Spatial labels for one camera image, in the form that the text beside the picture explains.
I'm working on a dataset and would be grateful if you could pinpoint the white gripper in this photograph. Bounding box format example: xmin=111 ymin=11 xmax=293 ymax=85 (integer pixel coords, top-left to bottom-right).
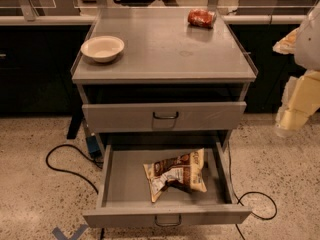
xmin=273 ymin=29 xmax=320 ymax=131

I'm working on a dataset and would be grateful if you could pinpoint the brown chip bag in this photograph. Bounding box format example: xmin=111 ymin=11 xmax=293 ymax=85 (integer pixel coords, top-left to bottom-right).
xmin=143 ymin=149 xmax=207 ymax=203

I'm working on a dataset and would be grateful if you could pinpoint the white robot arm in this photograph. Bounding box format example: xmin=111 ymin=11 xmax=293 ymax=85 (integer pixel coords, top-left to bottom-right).
xmin=273 ymin=3 xmax=320 ymax=137

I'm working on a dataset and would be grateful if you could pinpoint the closed grey top drawer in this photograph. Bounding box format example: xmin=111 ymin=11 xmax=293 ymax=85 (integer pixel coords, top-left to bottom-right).
xmin=82 ymin=102 xmax=246 ymax=133

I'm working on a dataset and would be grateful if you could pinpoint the grey drawer cabinet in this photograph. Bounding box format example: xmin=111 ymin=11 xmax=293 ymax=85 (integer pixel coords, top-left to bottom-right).
xmin=70 ymin=6 xmax=259 ymax=230

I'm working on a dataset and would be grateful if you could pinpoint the open grey middle drawer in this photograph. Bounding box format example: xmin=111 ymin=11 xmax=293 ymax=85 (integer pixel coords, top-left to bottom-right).
xmin=83 ymin=144 xmax=251 ymax=228

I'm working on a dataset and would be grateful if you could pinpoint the red crushed soda can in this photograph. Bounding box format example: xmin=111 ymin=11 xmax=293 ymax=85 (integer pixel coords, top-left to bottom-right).
xmin=188 ymin=9 xmax=216 ymax=29

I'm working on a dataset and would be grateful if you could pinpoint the white ceramic bowl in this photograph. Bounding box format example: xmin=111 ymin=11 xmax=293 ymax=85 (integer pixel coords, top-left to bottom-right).
xmin=81 ymin=36 xmax=125 ymax=63

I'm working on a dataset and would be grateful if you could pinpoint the blue power adapter box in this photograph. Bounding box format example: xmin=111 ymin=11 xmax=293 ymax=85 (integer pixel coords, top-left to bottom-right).
xmin=86 ymin=136 xmax=101 ymax=159

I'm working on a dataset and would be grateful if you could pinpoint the black floor cable right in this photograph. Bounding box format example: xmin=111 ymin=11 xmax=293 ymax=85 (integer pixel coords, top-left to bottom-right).
xmin=227 ymin=140 xmax=278 ymax=240

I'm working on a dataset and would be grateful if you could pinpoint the black floor cable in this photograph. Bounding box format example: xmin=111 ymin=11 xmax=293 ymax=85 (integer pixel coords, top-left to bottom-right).
xmin=45 ymin=143 xmax=104 ymax=196
xmin=227 ymin=140 xmax=278 ymax=240

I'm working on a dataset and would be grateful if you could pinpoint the black floor cable left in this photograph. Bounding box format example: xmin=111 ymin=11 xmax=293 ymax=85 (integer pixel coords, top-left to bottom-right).
xmin=45 ymin=143 xmax=104 ymax=196

